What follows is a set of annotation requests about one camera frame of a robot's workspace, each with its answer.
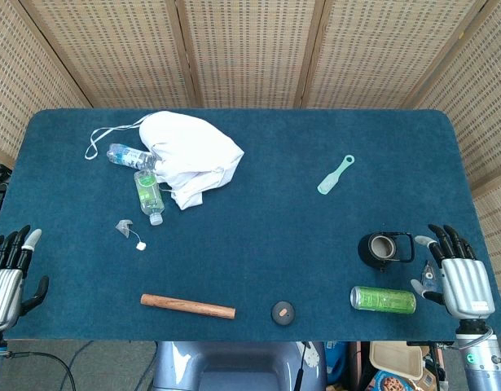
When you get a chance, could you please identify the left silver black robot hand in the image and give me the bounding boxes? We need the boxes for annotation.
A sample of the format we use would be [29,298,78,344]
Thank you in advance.
[0,224,51,333]

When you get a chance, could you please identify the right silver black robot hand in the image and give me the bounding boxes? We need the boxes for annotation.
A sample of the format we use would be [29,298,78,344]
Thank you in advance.
[410,223,496,321]

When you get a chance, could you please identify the black cast iron teapot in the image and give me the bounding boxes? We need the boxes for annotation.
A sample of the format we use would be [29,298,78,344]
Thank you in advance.
[358,231,415,273]

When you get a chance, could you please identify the tea bag with string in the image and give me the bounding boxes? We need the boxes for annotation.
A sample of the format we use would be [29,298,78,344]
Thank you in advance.
[115,219,148,252]

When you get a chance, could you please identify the white cloth bag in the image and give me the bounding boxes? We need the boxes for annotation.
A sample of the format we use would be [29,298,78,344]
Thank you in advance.
[84,110,246,211]

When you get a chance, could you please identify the small clear plastic packet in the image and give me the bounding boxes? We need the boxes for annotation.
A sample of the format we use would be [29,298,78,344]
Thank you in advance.
[421,260,439,292]

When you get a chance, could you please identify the green drink can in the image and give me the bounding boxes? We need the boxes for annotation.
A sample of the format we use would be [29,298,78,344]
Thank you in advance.
[349,285,417,314]

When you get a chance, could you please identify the beige takeaway container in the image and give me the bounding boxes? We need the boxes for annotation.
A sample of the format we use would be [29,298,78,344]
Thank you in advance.
[369,340,425,382]

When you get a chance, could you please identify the cookie box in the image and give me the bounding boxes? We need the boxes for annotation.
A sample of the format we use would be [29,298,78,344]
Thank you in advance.
[366,369,438,391]

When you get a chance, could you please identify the blue snack package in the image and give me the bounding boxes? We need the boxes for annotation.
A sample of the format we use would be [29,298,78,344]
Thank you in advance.
[325,340,349,386]

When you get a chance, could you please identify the clear bottle green label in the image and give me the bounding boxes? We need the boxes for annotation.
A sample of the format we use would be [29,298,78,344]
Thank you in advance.
[134,169,166,226]

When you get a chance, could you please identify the mint green scoop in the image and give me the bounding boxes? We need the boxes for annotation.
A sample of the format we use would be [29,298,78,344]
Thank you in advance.
[317,154,356,195]

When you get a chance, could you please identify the clear bottle blue label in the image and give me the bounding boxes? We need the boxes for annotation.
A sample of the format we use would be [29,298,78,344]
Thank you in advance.
[106,143,157,170]

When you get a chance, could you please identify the wooden rolling stick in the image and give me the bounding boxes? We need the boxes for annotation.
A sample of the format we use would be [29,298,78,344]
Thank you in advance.
[140,293,237,320]

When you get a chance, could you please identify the blue felt table cover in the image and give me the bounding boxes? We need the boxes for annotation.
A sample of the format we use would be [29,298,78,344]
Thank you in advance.
[0,108,501,342]

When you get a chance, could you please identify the blue-grey robot torso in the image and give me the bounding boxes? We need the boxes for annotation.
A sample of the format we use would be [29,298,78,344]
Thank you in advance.
[152,340,328,391]

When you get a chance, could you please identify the woven bamboo folding screen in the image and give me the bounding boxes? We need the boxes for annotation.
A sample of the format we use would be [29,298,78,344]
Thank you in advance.
[0,0,501,270]

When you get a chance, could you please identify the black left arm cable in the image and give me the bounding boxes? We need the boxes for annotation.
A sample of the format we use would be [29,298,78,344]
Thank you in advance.
[1,350,78,391]

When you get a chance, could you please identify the black cable on torso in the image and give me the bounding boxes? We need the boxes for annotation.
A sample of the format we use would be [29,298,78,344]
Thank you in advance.
[293,344,311,391]

